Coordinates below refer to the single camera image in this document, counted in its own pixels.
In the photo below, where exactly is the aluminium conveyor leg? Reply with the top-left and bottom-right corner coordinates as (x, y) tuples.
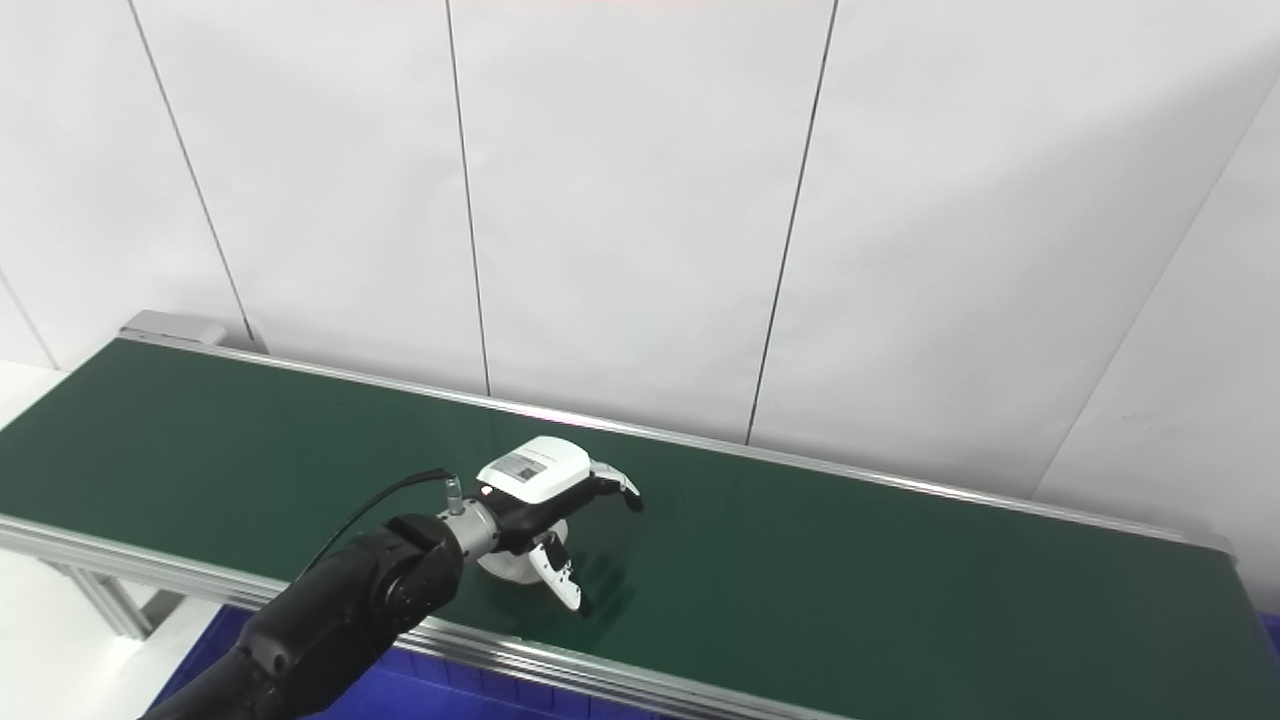
(45, 558), (188, 641)

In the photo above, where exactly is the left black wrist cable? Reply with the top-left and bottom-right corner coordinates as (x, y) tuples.
(298, 468), (463, 583)

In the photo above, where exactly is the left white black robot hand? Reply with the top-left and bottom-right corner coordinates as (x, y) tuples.
(475, 436), (644, 614)

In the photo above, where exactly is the white round plastic part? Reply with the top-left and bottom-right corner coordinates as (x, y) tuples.
(477, 518), (571, 587)

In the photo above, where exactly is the green conveyor belt aluminium frame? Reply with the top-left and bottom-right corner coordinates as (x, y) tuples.
(0, 335), (1280, 720)

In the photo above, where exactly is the grey conveyor end box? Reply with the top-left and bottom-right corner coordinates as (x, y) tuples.
(118, 310), (229, 350)

